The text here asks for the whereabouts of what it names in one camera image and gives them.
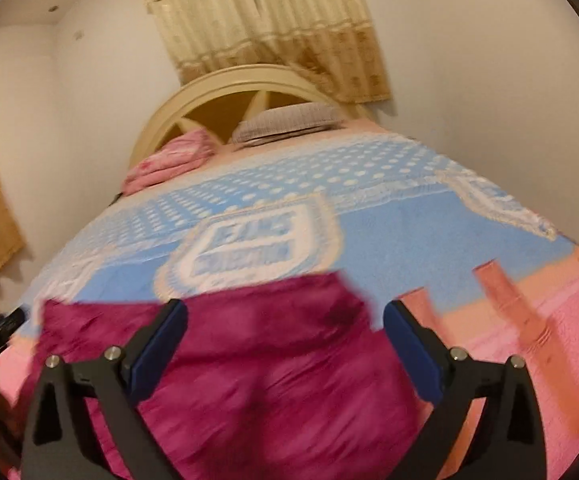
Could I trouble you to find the magenta quilted down jacket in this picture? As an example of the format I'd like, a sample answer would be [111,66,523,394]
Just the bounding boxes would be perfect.
[30,270,433,480]

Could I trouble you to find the folded pink floral quilt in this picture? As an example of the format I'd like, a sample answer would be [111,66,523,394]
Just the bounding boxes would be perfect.
[122,128,224,197]

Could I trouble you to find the striped pillow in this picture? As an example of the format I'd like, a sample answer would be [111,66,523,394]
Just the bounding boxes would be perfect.
[232,102,346,147]

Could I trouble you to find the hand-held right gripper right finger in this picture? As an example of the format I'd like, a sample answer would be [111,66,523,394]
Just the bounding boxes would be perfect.
[382,299,563,480]

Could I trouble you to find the cream wooden bed headboard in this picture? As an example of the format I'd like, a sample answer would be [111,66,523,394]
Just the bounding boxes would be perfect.
[128,64,371,171]

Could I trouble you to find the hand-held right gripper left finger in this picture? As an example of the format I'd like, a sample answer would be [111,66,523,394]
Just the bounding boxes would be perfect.
[21,298,189,480]

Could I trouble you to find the bed with pink-blue sheet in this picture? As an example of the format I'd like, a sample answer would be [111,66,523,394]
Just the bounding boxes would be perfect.
[0,120,579,480]

